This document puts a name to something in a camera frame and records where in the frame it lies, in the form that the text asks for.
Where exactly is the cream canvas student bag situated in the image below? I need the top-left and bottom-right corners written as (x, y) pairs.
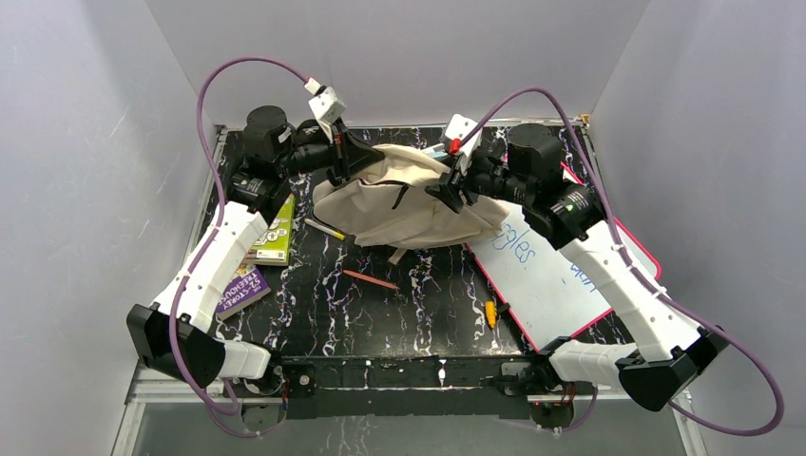
top-left (312, 144), bottom-right (509, 250)

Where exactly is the green treehouse book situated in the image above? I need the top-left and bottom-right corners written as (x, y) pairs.
top-left (243, 194), bottom-right (296, 267)

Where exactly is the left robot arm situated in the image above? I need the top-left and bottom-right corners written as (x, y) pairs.
top-left (126, 105), bottom-right (384, 395)

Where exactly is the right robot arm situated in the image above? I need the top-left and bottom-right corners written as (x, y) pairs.
top-left (432, 116), bottom-right (726, 411)

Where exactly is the white yellow highlighter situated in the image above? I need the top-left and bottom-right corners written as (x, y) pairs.
top-left (304, 218), bottom-right (347, 240)

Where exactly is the red pencil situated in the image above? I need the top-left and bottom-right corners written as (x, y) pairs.
top-left (342, 270), bottom-right (399, 291)

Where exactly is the yellow marker cap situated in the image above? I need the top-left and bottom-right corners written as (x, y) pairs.
top-left (484, 300), bottom-right (498, 330)

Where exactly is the pink framed whiteboard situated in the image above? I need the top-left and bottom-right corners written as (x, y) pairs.
top-left (468, 201), bottom-right (631, 350)

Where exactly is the purple treehouse book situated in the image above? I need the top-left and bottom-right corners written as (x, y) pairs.
top-left (216, 264), bottom-right (271, 320)

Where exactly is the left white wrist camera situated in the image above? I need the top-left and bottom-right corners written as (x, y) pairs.
top-left (304, 78), bottom-right (346, 143)

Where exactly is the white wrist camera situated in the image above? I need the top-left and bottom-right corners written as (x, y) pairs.
top-left (442, 114), bottom-right (481, 174)
top-left (304, 78), bottom-right (346, 143)

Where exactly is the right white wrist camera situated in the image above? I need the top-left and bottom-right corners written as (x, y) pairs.
top-left (442, 114), bottom-right (481, 174)

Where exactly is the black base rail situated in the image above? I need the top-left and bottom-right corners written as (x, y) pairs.
top-left (223, 351), bottom-right (596, 429)

